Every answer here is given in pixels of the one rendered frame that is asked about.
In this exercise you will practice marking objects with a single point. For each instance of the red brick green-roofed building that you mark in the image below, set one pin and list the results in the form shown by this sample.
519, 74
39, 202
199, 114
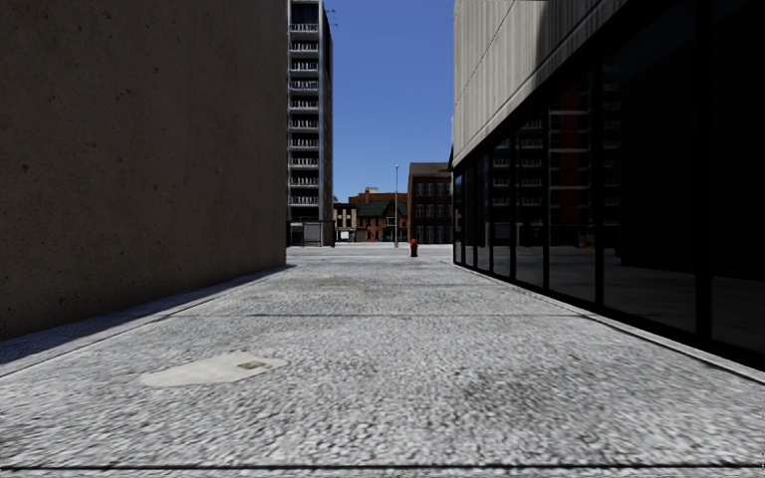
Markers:
376, 215

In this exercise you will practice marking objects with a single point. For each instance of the red fire hydrant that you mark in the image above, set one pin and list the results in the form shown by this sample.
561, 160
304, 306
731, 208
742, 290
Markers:
413, 248

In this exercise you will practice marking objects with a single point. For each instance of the grey street lamp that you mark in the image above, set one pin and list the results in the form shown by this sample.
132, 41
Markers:
395, 209

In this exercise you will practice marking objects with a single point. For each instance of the tan low building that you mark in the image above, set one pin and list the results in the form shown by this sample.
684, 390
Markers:
344, 218

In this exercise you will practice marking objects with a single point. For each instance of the dark brown brick building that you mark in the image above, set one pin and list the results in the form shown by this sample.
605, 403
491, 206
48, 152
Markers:
430, 200

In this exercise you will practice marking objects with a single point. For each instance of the grey balcony tower building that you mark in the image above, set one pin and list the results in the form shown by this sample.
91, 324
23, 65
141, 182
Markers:
308, 119

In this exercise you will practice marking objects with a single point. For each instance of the pale ribbed glass-front building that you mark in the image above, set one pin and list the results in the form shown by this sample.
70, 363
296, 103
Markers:
597, 149

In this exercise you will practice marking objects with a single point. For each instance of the brown concrete building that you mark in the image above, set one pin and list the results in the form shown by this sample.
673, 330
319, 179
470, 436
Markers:
137, 155

